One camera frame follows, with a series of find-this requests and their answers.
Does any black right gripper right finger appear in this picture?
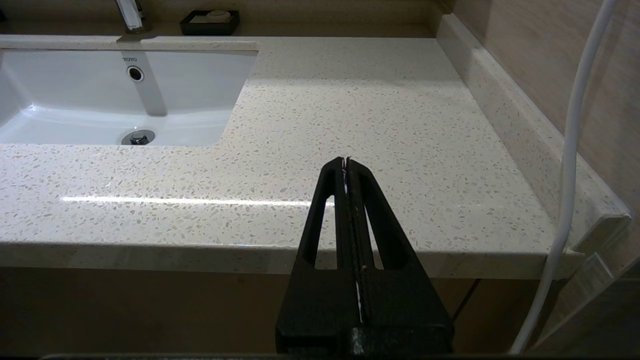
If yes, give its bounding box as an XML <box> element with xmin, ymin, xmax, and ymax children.
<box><xmin>348</xmin><ymin>157</ymin><xmax>453</xmax><ymax>355</ymax></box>

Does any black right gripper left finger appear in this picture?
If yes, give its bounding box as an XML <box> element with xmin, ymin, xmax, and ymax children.
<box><xmin>276</xmin><ymin>157</ymin><xmax>361</xmax><ymax>355</ymax></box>

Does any wooden vanity cabinet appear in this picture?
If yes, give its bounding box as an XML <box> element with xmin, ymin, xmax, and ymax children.
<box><xmin>0</xmin><ymin>264</ymin><xmax>546</xmax><ymax>357</ymax></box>

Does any clear glass partition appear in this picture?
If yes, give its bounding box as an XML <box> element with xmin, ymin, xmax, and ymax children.
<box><xmin>527</xmin><ymin>212</ymin><xmax>640</xmax><ymax>358</ymax></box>

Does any speckled stone backsplash ledge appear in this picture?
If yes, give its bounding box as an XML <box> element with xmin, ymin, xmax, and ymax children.
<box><xmin>435</xmin><ymin>13</ymin><xmax>632</xmax><ymax>253</ymax></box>

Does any chrome sink drain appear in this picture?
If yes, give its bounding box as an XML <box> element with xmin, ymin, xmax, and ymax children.
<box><xmin>121</xmin><ymin>129</ymin><xmax>156</xmax><ymax>146</ymax></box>

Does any black soap dish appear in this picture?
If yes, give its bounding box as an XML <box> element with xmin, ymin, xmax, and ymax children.
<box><xmin>180</xmin><ymin>10</ymin><xmax>240</xmax><ymax>36</ymax></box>

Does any round white soap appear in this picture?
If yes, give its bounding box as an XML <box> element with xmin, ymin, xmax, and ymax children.
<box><xmin>192</xmin><ymin>10</ymin><xmax>233</xmax><ymax>23</ymax></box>

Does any white sink basin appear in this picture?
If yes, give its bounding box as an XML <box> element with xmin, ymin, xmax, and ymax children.
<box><xmin>0</xmin><ymin>41</ymin><xmax>261</xmax><ymax>147</ymax></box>

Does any chrome faucet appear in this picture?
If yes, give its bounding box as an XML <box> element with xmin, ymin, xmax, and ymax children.
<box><xmin>115</xmin><ymin>0</ymin><xmax>152</xmax><ymax>34</ymax></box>

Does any white cable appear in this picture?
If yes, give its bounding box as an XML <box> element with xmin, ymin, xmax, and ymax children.
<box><xmin>509</xmin><ymin>0</ymin><xmax>621</xmax><ymax>355</ymax></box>

